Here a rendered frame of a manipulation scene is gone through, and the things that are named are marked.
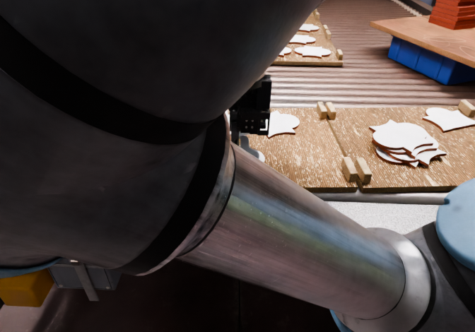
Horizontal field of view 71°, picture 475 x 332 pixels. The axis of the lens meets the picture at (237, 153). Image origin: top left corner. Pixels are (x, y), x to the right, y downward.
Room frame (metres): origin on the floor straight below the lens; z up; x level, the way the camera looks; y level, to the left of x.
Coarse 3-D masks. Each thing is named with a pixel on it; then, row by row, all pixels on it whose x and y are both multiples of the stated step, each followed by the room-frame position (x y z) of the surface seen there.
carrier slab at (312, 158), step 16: (288, 112) 0.84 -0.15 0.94; (304, 112) 0.84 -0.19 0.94; (304, 128) 0.76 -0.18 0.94; (320, 128) 0.76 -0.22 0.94; (256, 144) 0.68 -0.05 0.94; (272, 144) 0.68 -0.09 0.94; (288, 144) 0.68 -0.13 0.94; (304, 144) 0.68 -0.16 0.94; (320, 144) 0.68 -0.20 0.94; (336, 144) 0.68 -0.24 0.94; (272, 160) 0.61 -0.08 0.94; (288, 160) 0.61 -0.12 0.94; (304, 160) 0.61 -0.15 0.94; (320, 160) 0.61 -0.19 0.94; (336, 160) 0.61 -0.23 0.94; (288, 176) 0.56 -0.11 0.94; (304, 176) 0.56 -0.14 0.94; (320, 176) 0.56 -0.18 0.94; (336, 176) 0.56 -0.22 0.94
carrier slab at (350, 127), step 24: (336, 120) 0.80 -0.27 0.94; (360, 120) 0.80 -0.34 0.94; (384, 120) 0.80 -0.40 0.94; (408, 120) 0.80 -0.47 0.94; (360, 144) 0.68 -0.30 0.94; (456, 144) 0.68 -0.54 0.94; (384, 168) 0.59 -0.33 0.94; (408, 168) 0.59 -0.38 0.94; (432, 168) 0.59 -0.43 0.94; (456, 168) 0.59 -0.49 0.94
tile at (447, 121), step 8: (432, 112) 0.83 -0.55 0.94; (440, 112) 0.83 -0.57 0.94; (448, 112) 0.83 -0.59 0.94; (456, 112) 0.83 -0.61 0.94; (424, 120) 0.80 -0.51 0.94; (432, 120) 0.78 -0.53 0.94; (440, 120) 0.78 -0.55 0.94; (448, 120) 0.78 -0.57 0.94; (456, 120) 0.78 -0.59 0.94; (464, 120) 0.78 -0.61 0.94; (472, 120) 0.78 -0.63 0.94; (440, 128) 0.75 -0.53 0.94; (448, 128) 0.74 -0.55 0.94; (456, 128) 0.75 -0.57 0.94
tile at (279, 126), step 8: (272, 112) 0.83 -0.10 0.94; (272, 120) 0.78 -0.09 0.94; (280, 120) 0.78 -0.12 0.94; (288, 120) 0.78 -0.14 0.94; (296, 120) 0.78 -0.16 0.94; (272, 128) 0.74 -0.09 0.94; (280, 128) 0.74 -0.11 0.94; (288, 128) 0.74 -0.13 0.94; (296, 128) 0.76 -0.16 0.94; (272, 136) 0.71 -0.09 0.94
